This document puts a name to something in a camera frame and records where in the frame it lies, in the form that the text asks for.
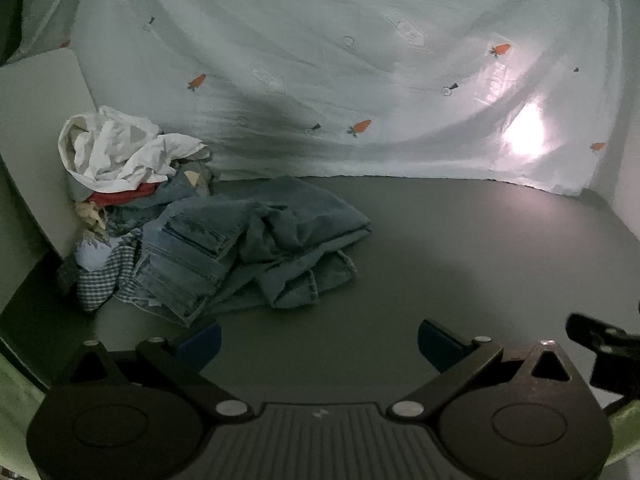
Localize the green fabric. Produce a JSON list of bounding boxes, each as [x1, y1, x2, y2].
[[0, 350, 51, 480], [602, 395, 640, 466]]

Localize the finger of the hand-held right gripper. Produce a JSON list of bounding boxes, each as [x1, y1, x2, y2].
[[566, 312, 640, 361]]

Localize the floral cloth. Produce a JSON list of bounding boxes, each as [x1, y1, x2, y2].
[[75, 200, 113, 248]]

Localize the light blue cloth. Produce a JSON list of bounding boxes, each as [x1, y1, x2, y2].
[[75, 237, 126, 273]]

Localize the faded denim garment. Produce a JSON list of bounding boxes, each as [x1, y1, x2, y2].
[[107, 172, 211, 241]]

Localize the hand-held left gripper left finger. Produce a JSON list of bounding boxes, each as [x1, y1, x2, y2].
[[50, 322, 253, 421]]

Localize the white carrot print sheet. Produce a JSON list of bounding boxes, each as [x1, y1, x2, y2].
[[20, 0, 631, 196]]

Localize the checked cloth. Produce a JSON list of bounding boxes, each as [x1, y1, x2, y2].
[[57, 245, 146, 313]]

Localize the white crumpled garment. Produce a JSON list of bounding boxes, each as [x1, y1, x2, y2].
[[57, 105, 208, 183]]

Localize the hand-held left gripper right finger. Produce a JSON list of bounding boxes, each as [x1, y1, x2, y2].
[[387, 319, 586, 421]]

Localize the blue denim jeans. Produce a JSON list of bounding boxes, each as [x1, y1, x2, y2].
[[132, 175, 373, 328]]

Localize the red garment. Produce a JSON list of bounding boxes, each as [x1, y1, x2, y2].
[[87, 182, 161, 208]]

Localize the white board panel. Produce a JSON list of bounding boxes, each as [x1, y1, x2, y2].
[[0, 49, 98, 311]]

